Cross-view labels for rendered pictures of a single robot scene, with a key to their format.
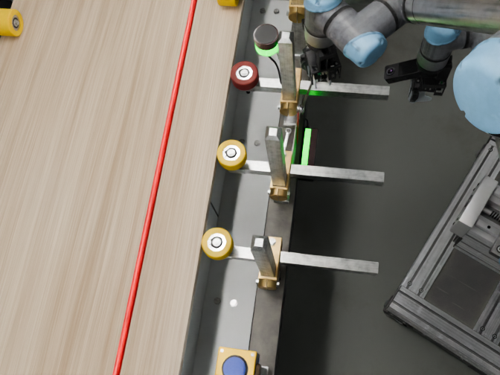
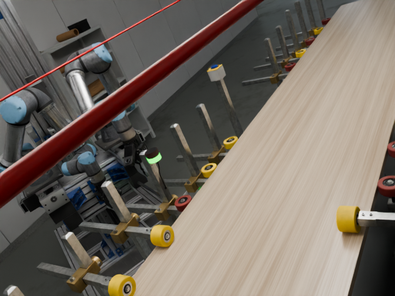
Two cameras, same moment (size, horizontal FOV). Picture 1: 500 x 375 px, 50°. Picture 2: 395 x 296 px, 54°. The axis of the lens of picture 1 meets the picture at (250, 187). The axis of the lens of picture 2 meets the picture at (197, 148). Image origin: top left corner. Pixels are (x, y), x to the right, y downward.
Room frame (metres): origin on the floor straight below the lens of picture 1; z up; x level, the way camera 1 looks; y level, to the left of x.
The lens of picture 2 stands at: (2.22, 0.53, 1.78)
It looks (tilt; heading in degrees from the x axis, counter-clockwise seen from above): 24 degrees down; 198
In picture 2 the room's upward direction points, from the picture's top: 24 degrees counter-clockwise
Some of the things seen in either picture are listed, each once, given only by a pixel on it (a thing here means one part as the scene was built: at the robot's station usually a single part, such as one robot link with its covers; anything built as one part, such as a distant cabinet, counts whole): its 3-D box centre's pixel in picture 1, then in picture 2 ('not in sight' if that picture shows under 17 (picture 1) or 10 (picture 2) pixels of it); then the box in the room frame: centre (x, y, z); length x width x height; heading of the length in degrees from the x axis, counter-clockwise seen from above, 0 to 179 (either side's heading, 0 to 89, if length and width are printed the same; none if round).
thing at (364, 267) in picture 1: (295, 260); (207, 157); (0.31, -0.06, 0.80); 0.44 x 0.03 x 0.04; 67
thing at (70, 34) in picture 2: not in sight; (67, 35); (-2.02, -1.72, 1.59); 0.30 x 0.08 x 0.08; 70
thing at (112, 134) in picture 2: not in sight; (110, 129); (0.14, -0.62, 1.09); 0.15 x 0.15 x 0.10
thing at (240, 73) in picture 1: (245, 82); (187, 209); (0.85, -0.08, 0.85); 0.08 x 0.08 x 0.11
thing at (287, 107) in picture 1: (289, 91); (168, 207); (0.78, -0.19, 0.84); 0.14 x 0.06 x 0.05; 157
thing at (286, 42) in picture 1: (289, 87); (164, 193); (0.76, -0.18, 0.91); 0.04 x 0.04 x 0.48; 67
